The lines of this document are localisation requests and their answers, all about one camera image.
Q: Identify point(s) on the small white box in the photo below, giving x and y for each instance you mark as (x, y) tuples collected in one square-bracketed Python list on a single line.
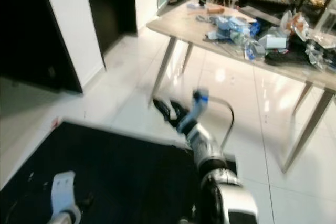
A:
[(275, 42)]

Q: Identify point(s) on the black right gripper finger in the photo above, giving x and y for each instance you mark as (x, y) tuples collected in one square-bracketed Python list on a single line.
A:
[(177, 106), (160, 106)]

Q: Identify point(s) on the crumpled clear plastic bag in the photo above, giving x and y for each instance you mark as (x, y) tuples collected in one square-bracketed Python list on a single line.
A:
[(252, 50)]

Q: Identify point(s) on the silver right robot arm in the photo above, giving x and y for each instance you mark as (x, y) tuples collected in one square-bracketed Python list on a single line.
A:
[(231, 203)]

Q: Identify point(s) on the clear plastic container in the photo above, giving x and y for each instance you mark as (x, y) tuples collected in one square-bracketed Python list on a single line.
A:
[(328, 22)]

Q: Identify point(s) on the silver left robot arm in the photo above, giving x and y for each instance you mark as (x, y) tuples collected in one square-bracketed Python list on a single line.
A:
[(67, 219)]

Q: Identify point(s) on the small brown packet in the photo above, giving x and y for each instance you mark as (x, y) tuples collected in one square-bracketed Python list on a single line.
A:
[(215, 10)]

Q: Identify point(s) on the clear plastic wrap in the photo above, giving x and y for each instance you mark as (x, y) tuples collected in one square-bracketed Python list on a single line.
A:
[(323, 53)]

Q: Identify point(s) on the dark wooden door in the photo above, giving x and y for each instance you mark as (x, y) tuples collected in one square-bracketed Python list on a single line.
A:
[(110, 3)]

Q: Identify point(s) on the flat black bag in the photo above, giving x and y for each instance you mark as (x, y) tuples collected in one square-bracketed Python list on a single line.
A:
[(286, 57)]

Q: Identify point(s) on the black floor mat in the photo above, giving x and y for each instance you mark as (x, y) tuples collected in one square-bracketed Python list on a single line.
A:
[(126, 182)]

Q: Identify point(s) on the large black cabinet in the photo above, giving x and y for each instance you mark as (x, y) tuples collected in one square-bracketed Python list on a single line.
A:
[(31, 24)]

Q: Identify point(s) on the blue white right wrist camera mount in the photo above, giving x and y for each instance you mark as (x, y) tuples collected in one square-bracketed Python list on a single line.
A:
[(195, 111)]

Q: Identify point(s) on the light wooden table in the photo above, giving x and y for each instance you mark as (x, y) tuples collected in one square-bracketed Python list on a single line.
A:
[(181, 22)]

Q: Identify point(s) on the orange snack bag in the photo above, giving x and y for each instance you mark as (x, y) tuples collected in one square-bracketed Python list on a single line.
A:
[(296, 22)]

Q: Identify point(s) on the blue packaging pile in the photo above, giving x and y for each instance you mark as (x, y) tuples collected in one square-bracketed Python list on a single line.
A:
[(233, 27)]

